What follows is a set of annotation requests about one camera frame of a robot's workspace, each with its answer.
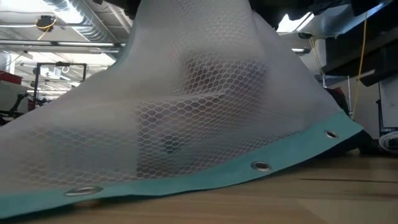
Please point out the teal mesh zipper pouch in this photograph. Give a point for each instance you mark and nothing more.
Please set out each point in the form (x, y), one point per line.
(186, 93)

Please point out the black backpack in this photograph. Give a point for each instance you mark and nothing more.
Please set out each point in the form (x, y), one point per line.
(357, 143)

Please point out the ceiling light tube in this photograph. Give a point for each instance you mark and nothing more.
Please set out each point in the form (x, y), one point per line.
(300, 49)

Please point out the red plastic storage bin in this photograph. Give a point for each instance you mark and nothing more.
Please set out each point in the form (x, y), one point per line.
(339, 91)

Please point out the metal shelf rack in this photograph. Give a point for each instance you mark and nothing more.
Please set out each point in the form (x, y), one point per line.
(349, 93)

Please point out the background worktable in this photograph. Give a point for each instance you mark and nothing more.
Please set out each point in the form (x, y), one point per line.
(15, 109)

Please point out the red background box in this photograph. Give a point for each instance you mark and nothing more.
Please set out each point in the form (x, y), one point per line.
(9, 77)

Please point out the black background rig frame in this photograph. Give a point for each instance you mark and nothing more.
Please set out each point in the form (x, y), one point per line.
(36, 81)

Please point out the white panel with black frame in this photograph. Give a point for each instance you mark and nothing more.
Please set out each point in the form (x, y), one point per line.
(388, 102)

